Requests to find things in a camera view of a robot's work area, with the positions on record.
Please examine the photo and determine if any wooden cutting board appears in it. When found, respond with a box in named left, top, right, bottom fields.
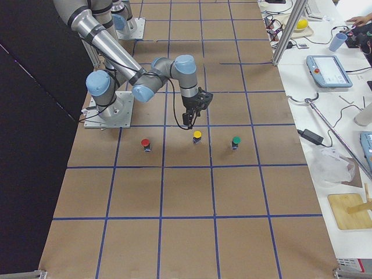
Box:
left=328, top=193, right=371, bottom=230

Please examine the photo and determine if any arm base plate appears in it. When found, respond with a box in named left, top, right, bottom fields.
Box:
left=84, top=91, right=134, bottom=129
left=113, top=16, right=146, bottom=40

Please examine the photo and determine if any yellow lemon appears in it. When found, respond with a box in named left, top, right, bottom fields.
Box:
left=295, top=19, right=309, bottom=32

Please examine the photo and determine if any blue teach pendant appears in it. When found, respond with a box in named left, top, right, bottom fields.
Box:
left=360, top=131, right=372, bottom=168
left=306, top=55, right=353, bottom=88

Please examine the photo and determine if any metal walking cane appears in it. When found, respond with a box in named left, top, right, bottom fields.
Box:
left=287, top=92, right=371, bottom=180

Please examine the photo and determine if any light blue plastic cup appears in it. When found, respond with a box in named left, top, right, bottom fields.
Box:
left=328, top=33, right=348, bottom=52

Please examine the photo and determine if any person hand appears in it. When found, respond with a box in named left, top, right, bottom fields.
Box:
left=345, top=16, right=370, bottom=27

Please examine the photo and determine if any black power adapter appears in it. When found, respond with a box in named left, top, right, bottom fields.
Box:
left=298, top=129, right=324, bottom=145

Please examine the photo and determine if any green push button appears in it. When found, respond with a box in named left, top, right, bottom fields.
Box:
left=231, top=136, right=241, bottom=150

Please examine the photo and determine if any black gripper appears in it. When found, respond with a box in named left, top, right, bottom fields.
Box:
left=182, top=87, right=213, bottom=130

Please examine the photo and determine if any aluminium frame post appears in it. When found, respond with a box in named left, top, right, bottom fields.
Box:
left=272, top=0, right=307, bottom=66

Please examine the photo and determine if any yellow push button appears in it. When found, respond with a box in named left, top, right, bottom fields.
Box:
left=192, top=130, right=202, bottom=144

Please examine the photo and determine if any clear plastic bag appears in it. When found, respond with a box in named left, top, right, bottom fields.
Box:
left=307, top=147, right=362, bottom=188

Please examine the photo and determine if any red push button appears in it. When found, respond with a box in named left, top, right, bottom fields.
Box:
left=141, top=138, right=152, bottom=152

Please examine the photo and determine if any white cardboard tube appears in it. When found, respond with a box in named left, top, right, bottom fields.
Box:
left=354, top=103, right=372, bottom=126

